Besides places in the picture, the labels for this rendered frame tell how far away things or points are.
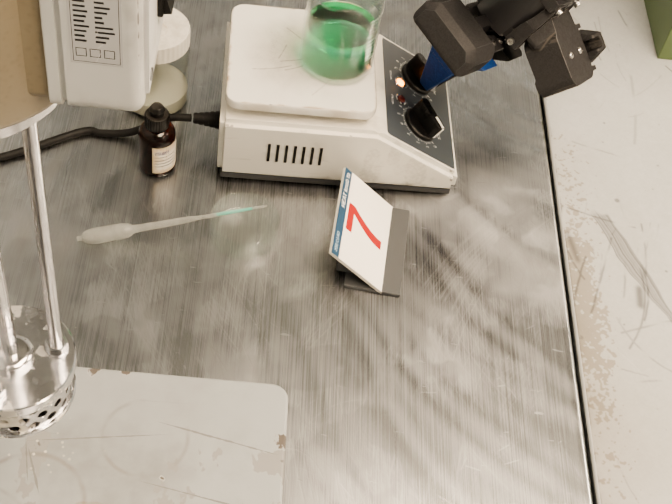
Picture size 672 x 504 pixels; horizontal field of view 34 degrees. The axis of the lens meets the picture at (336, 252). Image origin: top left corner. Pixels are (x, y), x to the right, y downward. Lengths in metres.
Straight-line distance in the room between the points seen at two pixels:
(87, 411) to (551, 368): 0.35
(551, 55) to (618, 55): 0.25
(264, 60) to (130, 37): 0.53
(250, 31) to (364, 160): 0.14
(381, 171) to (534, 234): 0.14
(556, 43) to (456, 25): 0.09
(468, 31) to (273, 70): 0.16
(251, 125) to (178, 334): 0.18
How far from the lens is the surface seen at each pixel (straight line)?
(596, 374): 0.88
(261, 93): 0.88
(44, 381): 0.61
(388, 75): 0.95
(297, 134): 0.89
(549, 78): 0.90
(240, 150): 0.90
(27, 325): 0.63
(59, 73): 0.40
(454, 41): 0.85
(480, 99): 1.05
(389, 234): 0.91
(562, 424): 0.85
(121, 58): 0.39
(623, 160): 1.04
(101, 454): 0.77
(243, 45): 0.92
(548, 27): 0.90
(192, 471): 0.77
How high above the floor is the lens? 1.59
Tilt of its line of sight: 51 degrees down
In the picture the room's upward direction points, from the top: 11 degrees clockwise
